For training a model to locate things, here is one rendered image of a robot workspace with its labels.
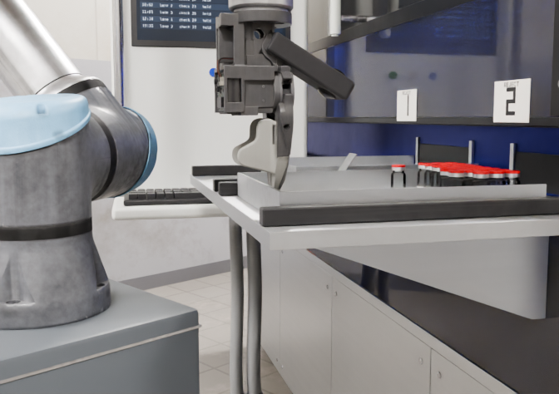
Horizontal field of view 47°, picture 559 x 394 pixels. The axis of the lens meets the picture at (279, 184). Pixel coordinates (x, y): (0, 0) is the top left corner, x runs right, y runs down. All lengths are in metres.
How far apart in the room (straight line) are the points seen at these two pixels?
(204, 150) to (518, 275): 0.97
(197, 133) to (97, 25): 2.08
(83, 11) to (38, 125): 2.97
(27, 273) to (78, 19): 2.99
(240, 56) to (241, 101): 0.05
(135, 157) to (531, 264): 0.53
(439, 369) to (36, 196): 0.80
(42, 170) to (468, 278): 0.53
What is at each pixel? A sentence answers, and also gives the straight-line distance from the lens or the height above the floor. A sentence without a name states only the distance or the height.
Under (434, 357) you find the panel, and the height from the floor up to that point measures 0.56.
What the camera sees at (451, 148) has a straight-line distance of 1.29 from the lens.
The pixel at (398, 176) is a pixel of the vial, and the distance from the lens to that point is 0.95.
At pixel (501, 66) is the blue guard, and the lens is 1.01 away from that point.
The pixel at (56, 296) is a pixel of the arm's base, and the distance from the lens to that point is 0.69.
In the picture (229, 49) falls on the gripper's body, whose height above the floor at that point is 1.08.
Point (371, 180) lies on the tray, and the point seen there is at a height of 0.90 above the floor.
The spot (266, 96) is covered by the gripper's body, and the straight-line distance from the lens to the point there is 0.74.
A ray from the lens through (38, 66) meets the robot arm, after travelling 0.86.
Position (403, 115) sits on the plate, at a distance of 1.29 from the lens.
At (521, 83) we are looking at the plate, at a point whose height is 1.04.
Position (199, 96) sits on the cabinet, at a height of 1.05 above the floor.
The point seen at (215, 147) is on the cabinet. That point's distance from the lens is 1.66.
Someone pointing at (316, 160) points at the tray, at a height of 0.91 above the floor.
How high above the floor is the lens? 1.00
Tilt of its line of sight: 6 degrees down
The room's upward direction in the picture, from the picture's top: straight up
